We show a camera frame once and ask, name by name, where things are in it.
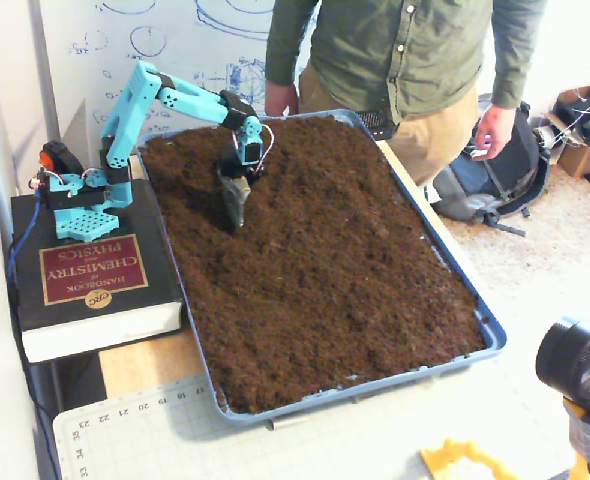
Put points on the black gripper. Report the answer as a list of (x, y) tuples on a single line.
[(232, 176)]

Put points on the brown soil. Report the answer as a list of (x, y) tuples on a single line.
[(325, 275)]

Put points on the person right forearm green sleeve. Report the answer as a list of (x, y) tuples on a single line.
[(287, 45)]

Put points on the person left forearm green sleeve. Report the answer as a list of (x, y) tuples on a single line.
[(515, 60)]

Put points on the teal five-joint robot arm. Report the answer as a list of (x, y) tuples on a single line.
[(130, 115)]

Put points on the person right hand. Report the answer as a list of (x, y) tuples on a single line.
[(281, 100)]

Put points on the person left hand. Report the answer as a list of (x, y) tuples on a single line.
[(495, 132)]

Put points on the black perforated box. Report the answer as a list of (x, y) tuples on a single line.
[(372, 122)]

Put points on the black chemistry physics handbook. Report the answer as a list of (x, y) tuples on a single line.
[(95, 270)]

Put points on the whiteboard with blue drawings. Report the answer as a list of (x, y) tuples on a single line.
[(175, 30)]

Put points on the black round device orange face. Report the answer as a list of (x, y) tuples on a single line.
[(62, 155)]

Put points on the person body green shirt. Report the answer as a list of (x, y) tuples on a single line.
[(400, 60)]

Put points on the grey metal bar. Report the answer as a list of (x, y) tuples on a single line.
[(287, 424)]

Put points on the white grid cutting mat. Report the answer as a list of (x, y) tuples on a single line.
[(175, 440)]

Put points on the grey black backpack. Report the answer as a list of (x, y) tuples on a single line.
[(505, 175)]

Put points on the blue plastic tray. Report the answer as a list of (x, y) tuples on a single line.
[(496, 340)]

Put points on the brown cardboard box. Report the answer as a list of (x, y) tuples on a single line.
[(577, 160)]

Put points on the yellow plastic bracket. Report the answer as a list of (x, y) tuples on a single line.
[(455, 460)]

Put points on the black round camera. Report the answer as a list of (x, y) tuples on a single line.
[(570, 355)]

